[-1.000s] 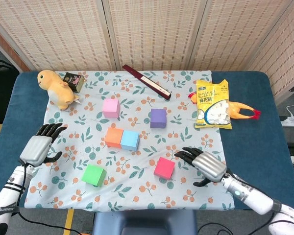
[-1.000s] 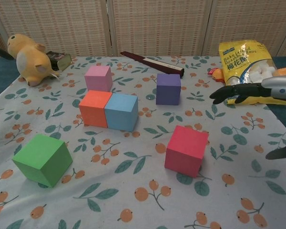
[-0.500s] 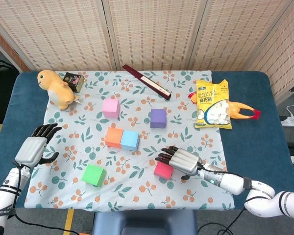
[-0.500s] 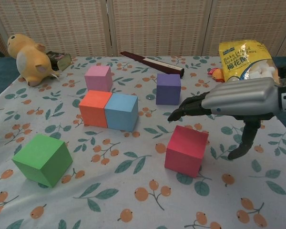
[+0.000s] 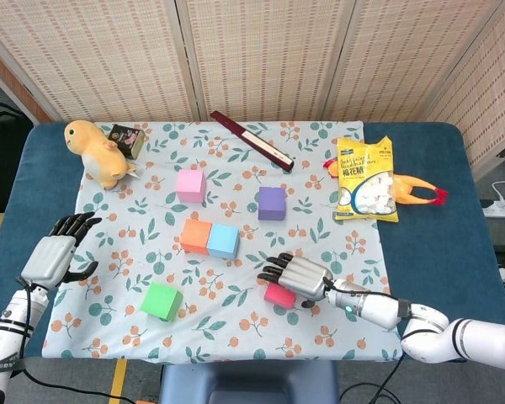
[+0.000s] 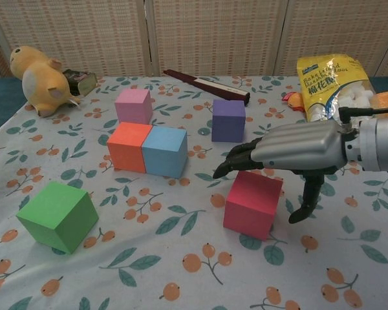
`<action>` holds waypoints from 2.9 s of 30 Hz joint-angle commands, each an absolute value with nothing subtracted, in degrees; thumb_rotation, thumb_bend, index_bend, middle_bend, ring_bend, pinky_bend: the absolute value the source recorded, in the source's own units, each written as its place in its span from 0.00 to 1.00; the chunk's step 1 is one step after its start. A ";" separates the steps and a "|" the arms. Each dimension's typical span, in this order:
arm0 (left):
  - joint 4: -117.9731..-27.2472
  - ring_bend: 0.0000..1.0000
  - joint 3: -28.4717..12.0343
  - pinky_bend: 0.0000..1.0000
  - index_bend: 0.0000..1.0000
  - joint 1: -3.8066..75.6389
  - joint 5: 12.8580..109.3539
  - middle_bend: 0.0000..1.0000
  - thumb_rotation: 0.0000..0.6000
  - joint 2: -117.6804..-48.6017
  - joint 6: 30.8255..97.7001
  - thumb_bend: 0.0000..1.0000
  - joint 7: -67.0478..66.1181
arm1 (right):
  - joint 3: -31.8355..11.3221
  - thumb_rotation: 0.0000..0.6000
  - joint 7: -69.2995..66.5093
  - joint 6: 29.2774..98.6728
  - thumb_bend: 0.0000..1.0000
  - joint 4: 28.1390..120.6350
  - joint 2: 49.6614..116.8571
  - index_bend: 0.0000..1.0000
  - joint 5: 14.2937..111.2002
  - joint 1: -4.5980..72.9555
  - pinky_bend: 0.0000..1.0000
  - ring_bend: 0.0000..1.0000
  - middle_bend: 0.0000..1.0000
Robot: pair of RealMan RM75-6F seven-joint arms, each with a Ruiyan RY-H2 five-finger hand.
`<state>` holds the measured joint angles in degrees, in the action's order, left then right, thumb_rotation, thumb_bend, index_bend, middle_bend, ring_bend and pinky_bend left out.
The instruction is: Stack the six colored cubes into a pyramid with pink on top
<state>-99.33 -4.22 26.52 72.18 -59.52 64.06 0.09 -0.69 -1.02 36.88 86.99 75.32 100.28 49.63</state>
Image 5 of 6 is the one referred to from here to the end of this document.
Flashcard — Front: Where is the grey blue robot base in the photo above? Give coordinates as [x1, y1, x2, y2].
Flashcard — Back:
[157, 360, 340, 404]

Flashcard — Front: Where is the white power strip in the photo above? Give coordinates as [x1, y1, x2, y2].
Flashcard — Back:
[481, 199, 505, 219]

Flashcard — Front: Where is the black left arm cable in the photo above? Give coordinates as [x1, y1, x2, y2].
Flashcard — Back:
[16, 277, 136, 404]

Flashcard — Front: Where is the pink foam cube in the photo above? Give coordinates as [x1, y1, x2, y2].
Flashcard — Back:
[175, 168, 207, 204]

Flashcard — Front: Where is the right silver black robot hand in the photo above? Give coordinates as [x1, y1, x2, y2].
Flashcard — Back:
[256, 252, 334, 308]

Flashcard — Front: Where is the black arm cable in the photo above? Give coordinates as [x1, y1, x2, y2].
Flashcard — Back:
[326, 277, 409, 404]
[16, 277, 136, 404]

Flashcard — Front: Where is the yellow rubber chicken toy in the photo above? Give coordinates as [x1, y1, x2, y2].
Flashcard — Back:
[322, 157, 449, 208]

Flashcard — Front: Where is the floral patterned tablecloth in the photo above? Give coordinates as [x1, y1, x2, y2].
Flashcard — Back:
[41, 120, 404, 365]

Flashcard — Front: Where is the woven folding screen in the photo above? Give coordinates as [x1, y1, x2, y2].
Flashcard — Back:
[0, 0, 505, 169]

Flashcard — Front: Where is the orange foam cube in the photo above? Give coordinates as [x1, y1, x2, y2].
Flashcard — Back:
[180, 218, 213, 256]

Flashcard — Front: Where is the yellow marshmallow bag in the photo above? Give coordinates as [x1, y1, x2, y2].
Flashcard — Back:
[334, 135, 400, 223]

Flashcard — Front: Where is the green foam cube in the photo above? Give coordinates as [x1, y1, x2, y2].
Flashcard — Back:
[140, 281, 184, 323]

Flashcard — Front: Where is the dark red folded fan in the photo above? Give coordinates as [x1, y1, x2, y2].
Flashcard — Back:
[210, 110, 295, 173]

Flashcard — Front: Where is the red foam cube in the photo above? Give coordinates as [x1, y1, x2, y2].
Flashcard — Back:
[263, 281, 298, 311]

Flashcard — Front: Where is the light blue foam cube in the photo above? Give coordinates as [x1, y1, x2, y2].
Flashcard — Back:
[206, 223, 241, 260]

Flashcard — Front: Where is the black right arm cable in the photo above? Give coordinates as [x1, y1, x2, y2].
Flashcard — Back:
[326, 277, 409, 404]

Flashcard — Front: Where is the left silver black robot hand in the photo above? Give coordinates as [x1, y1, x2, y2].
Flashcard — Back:
[19, 211, 104, 291]

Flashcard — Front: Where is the purple foam cube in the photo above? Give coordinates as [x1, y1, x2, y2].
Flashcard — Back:
[258, 186, 288, 221]

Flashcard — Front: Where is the yellow plush animal toy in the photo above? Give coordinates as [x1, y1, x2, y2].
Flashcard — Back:
[63, 120, 138, 191]

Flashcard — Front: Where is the black chair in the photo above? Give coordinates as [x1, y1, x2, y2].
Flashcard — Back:
[0, 103, 33, 214]

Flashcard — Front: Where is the dark rectangular food tin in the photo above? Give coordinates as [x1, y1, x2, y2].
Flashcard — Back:
[108, 123, 146, 160]

